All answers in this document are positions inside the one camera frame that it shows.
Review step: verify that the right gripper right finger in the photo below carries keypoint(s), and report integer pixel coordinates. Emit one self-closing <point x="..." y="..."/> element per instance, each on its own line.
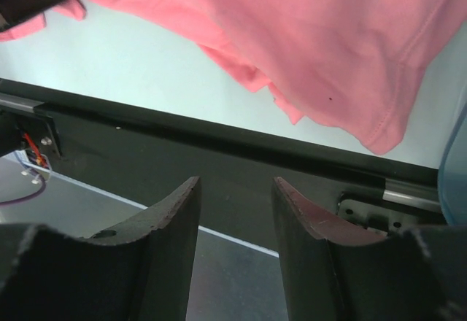
<point x="335" y="270"/>

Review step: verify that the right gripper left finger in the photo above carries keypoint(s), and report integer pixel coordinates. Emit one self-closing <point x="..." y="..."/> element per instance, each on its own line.
<point x="139" y="269"/>

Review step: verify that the pink t-shirt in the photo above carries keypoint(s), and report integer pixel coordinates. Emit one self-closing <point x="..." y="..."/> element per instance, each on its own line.
<point x="367" y="75"/>

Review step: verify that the teal plastic basin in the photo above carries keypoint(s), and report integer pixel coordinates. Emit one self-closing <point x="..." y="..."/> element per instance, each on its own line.
<point x="452" y="174"/>

